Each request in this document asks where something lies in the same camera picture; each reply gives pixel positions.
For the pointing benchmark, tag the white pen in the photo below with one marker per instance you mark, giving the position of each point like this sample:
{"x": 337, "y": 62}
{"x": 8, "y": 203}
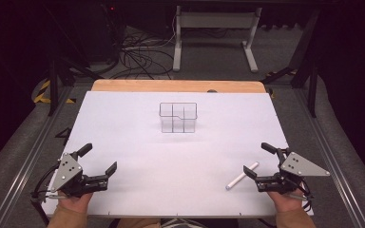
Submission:
{"x": 242, "y": 176}

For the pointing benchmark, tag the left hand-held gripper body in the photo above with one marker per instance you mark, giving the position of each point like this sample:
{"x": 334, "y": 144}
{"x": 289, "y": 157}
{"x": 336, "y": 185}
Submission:
{"x": 66, "y": 172}

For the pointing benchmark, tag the clear acrylic compartment holder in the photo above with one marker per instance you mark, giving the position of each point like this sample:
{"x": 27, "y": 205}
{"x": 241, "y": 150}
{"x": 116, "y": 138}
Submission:
{"x": 178, "y": 117}

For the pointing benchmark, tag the aluminium floor rail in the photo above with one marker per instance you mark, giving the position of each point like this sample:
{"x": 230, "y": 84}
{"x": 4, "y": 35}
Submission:
{"x": 28, "y": 161}
{"x": 332, "y": 158}

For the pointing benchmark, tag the person's right hand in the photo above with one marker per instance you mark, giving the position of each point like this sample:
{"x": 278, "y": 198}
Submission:
{"x": 286, "y": 201}

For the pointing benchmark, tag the white metal stand frame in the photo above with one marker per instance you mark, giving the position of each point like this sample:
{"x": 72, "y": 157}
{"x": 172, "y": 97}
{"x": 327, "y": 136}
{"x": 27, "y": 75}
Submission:
{"x": 217, "y": 20}

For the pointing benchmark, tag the person's left hand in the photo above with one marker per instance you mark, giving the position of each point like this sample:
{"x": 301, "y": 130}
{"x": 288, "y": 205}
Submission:
{"x": 74, "y": 202}

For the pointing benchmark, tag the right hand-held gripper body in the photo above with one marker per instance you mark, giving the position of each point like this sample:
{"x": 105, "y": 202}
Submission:
{"x": 299, "y": 167}

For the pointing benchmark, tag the white board sheet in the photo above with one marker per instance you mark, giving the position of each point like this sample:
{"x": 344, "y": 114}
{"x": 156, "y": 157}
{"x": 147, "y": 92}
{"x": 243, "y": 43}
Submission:
{"x": 177, "y": 164}

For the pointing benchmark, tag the black metal stand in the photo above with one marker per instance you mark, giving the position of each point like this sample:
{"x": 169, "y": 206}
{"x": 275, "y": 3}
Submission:
{"x": 54, "y": 85}
{"x": 307, "y": 66}

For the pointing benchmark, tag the yellow black hazard tape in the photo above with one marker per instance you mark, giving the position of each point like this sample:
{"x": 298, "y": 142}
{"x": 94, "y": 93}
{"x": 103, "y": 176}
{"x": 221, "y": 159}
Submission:
{"x": 42, "y": 91}

